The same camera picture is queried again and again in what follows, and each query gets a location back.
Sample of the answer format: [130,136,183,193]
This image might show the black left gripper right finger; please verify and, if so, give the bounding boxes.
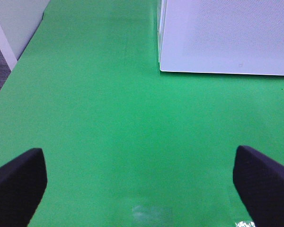
[232,145,284,227]

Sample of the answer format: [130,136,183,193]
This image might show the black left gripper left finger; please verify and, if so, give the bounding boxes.
[0,148,47,227]

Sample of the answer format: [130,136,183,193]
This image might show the white microwave door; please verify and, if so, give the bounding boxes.
[160,0,284,76]

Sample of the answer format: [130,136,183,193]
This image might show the clear tape strip front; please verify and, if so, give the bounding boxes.
[235,221,256,227]

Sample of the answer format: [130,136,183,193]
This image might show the clear tape patch left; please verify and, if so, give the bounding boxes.
[131,205,174,227]

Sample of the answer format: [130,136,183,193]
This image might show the white cabinet panel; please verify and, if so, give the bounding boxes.
[0,0,50,70]

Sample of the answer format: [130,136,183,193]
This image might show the white microwave oven body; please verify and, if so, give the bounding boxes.
[157,0,168,62]

